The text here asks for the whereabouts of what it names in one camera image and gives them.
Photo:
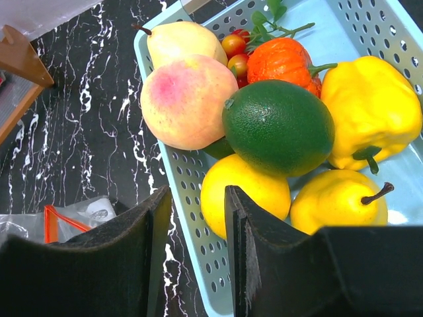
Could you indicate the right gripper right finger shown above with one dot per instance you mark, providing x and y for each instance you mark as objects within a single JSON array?
[{"x": 276, "y": 270}]

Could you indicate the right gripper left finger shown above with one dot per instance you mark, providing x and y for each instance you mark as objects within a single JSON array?
[{"x": 111, "y": 270}]

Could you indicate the yellow fake lemon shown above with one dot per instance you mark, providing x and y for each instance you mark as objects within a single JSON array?
[{"x": 269, "y": 192}]

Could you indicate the clear zip bag with fruit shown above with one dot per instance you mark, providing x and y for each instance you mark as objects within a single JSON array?
[{"x": 58, "y": 224}]

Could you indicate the yellow fake pear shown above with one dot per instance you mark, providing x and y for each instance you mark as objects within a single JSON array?
[{"x": 340, "y": 198}]

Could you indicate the fake green fruit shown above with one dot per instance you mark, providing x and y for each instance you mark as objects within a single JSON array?
[{"x": 278, "y": 127}]

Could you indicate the fake pink peach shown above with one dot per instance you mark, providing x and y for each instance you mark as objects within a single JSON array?
[{"x": 182, "y": 101}]

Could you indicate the yellow fake bell pepper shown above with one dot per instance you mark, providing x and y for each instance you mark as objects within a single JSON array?
[{"x": 375, "y": 111}]

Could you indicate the red fake pepper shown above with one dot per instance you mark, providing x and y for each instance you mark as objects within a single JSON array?
[{"x": 239, "y": 44}]

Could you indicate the fake peach apple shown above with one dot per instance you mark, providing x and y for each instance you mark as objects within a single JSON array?
[{"x": 167, "y": 42}]

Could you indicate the green fake mango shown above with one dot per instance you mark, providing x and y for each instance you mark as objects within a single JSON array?
[{"x": 219, "y": 149}]

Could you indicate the wooden shelf rack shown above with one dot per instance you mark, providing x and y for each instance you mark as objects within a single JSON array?
[{"x": 23, "y": 78}]

